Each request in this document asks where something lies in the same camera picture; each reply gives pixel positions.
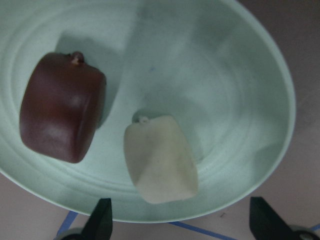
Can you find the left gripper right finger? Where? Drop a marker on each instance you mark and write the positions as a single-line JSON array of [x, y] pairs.
[[266, 224]]

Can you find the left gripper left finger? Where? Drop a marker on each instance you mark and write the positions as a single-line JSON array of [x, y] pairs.
[[100, 223]]

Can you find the white bun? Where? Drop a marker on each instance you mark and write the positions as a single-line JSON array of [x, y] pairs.
[[159, 160]]

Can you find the brown bun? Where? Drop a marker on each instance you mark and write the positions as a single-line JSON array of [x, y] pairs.
[[62, 106]]

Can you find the light green plate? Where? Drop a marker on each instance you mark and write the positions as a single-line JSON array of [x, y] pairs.
[[208, 63]]

